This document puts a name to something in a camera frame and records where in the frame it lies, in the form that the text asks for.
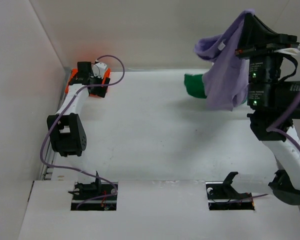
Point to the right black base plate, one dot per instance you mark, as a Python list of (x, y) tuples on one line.
[(221, 196)]

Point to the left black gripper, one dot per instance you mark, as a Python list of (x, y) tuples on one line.
[(100, 91)]

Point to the orange t-shirt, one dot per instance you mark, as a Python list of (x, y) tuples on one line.
[(86, 77)]

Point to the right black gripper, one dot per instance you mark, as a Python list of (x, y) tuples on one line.
[(257, 38)]

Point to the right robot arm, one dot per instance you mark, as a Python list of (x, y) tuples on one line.
[(275, 101)]

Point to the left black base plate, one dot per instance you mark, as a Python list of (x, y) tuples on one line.
[(94, 196)]

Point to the lavender t-shirt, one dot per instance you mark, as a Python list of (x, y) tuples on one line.
[(226, 82)]

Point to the aluminium rail left edge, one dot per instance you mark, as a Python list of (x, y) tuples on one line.
[(47, 154)]

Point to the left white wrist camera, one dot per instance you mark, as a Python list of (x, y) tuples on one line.
[(99, 69)]

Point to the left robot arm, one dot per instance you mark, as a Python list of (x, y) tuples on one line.
[(68, 137)]

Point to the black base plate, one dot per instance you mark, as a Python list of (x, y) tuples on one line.
[(94, 196), (221, 196)]

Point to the green t-shirt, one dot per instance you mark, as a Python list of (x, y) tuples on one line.
[(194, 85)]

